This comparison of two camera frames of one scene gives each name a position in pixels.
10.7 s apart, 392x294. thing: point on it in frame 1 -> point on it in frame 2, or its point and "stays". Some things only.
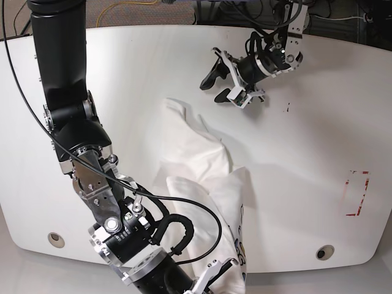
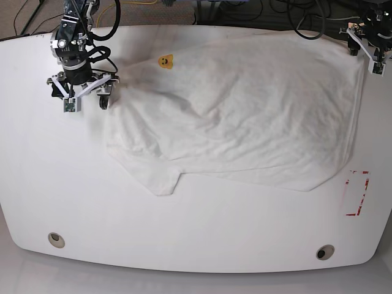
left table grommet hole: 56,239 stays
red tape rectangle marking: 346,182 stays
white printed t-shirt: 197,180 -> 271,110
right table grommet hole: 324,252 stays
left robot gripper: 245,71 -> 358,31
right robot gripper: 215,269 -> 78,80
